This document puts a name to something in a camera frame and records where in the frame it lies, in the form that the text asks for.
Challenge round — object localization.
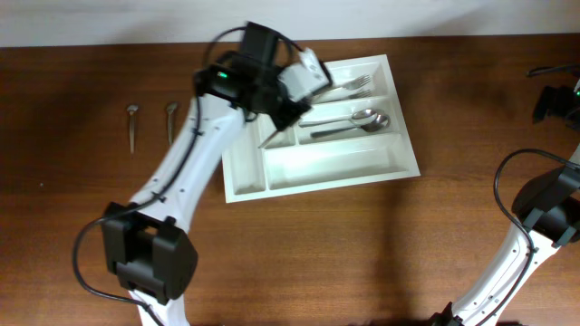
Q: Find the dark metal chopstick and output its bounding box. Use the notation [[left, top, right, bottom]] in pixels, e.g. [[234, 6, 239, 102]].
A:
[[258, 130, 283, 149]]

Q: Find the large steel spoon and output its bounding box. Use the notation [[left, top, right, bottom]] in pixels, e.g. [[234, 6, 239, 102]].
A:
[[310, 114, 391, 139], [298, 109, 378, 128]]

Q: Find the steel fork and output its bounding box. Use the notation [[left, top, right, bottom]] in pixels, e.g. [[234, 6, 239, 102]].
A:
[[318, 74, 372, 96], [315, 90, 372, 104]]

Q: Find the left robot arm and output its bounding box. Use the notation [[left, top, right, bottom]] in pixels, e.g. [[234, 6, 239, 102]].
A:
[[100, 22, 333, 325]]

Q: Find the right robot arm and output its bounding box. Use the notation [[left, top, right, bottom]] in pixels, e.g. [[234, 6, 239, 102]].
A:
[[427, 149, 579, 326]]

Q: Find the white plastic cutlery tray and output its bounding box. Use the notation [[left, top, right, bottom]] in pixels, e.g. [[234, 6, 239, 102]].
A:
[[222, 54, 420, 203]]

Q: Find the steel fork in tray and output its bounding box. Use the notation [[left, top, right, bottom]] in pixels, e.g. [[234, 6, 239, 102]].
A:
[[318, 74, 372, 96]]

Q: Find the small steel teaspoon right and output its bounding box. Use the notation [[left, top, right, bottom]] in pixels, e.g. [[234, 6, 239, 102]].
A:
[[166, 101, 179, 145]]

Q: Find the small steel teaspoon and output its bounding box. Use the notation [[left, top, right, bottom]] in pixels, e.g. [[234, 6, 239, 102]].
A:
[[166, 101, 179, 145], [127, 104, 139, 154]]

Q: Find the small steel teaspoon left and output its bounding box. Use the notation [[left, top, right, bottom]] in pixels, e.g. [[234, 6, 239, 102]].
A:
[[127, 104, 139, 154]]

